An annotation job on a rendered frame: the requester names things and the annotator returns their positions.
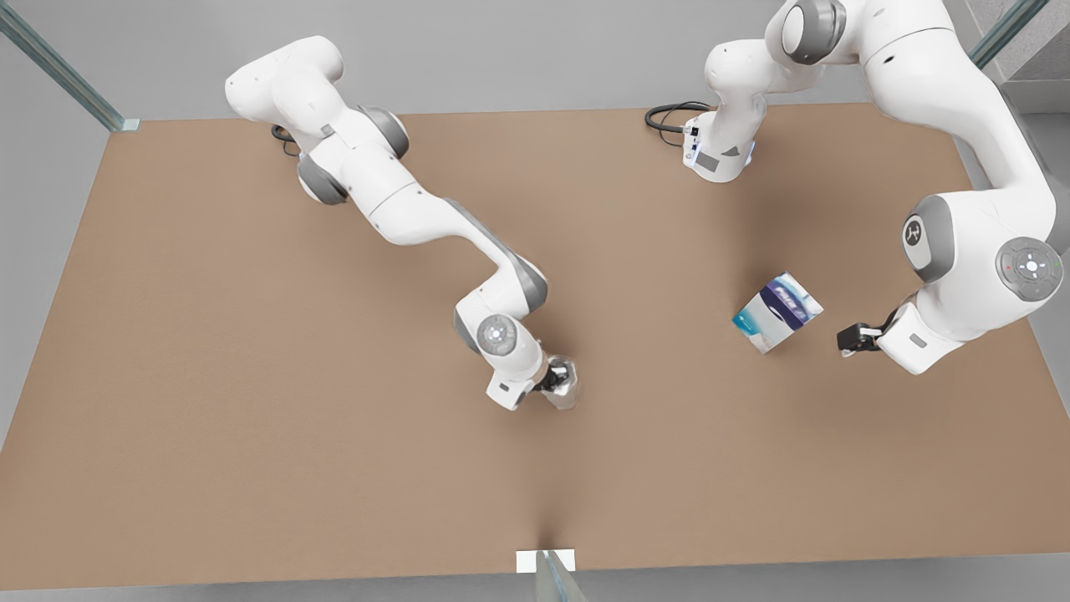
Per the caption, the blue and white printed box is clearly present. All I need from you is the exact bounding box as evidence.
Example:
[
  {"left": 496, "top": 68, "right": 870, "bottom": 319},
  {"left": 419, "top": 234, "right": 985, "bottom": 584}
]
[{"left": 732, "top": 272, "right": 825, "bottom": 355}]

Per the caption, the silver frame post, white foot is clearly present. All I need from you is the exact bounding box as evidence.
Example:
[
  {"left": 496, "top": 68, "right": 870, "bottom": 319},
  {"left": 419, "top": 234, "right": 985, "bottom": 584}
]
[{"left": 516, "top": 548, "right": 588, "bottom": 602}]

